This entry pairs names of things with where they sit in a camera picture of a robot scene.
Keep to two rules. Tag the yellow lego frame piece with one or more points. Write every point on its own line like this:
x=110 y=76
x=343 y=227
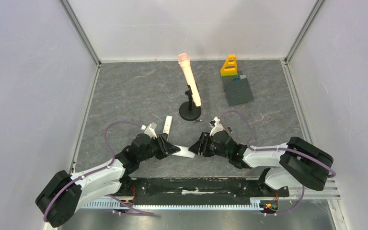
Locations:
x=230 y=64

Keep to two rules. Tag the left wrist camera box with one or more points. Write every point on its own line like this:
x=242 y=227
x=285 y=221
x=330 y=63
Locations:
x=150 y=130

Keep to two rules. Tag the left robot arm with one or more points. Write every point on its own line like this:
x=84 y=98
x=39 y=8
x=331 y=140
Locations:
x=66 y=193

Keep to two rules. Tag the lime green lego brick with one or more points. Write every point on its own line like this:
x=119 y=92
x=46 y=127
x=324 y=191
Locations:
x=227 y=74

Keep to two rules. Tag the white remote control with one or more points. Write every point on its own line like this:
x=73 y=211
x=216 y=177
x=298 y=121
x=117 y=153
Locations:
x=184 y=152

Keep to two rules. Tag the grey lego baseplate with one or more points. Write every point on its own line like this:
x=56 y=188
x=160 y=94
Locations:
x=237 y=92

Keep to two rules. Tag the white cable duct strip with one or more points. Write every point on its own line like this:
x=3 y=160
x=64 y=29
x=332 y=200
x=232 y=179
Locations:
x=104 y=203

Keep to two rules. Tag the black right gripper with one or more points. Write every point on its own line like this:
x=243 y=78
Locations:
x=205 y=143

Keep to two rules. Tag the white boxed remote with display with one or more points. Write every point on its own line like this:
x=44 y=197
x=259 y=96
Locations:
x=167 y=127

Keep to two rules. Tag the black microphone stand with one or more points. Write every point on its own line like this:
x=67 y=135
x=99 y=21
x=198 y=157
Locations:
x=188 y=110

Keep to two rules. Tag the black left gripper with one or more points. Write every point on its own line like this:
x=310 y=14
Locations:
x=165 y=147

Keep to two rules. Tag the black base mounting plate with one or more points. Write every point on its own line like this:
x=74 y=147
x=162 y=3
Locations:
x=197 y=190

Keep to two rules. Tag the pink microphone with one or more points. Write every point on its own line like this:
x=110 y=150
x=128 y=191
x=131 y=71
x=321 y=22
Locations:
x=185 y=64

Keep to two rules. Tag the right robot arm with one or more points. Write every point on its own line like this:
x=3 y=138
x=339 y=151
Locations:
x=292 y=163

